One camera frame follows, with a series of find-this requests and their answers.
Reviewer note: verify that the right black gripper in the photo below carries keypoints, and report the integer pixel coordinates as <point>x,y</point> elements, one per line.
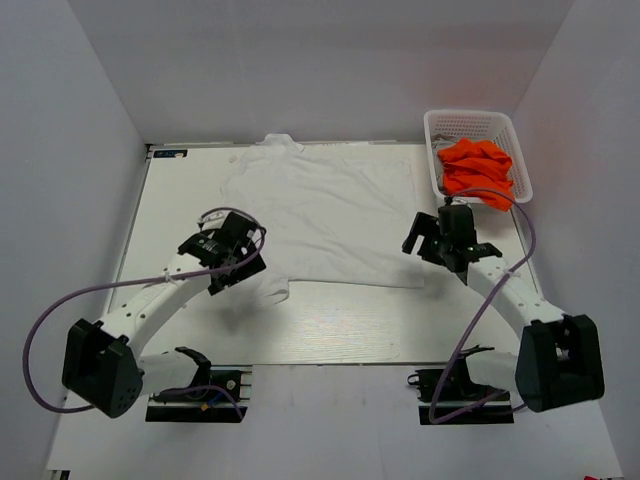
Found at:
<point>424,225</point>

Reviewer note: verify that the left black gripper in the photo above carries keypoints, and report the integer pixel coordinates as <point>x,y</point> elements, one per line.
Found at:
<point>245,270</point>

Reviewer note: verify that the orange t shirt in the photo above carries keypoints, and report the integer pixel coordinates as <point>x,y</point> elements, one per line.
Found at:
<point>480,167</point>

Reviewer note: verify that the white t shirt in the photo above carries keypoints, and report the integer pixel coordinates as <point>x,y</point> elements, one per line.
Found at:
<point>327,219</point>

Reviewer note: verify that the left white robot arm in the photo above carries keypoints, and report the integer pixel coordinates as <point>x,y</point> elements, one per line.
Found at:
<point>104,361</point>

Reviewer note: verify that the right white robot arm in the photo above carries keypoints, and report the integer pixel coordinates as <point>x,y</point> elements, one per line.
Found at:
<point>558,362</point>

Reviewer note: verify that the white plastic basket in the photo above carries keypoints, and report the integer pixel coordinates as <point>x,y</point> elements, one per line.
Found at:
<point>450,125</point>

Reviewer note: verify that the blue table label sticker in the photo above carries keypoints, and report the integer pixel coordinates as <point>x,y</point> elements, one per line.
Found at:
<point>170,153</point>

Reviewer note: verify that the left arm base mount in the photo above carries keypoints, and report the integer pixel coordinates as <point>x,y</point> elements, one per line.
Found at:
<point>225,401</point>

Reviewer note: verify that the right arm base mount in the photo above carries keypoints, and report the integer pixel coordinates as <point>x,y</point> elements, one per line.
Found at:
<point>456,395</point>

